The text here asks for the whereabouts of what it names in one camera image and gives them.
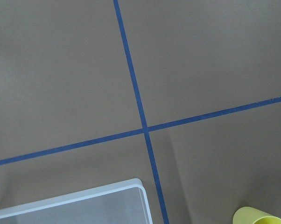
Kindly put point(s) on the yellow plastic cup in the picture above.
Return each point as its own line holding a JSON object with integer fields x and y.
{"x": 249, "y": 215}

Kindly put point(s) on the translucent white plastic bin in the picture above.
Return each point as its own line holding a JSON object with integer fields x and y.
{"x": 123, "y": 202}

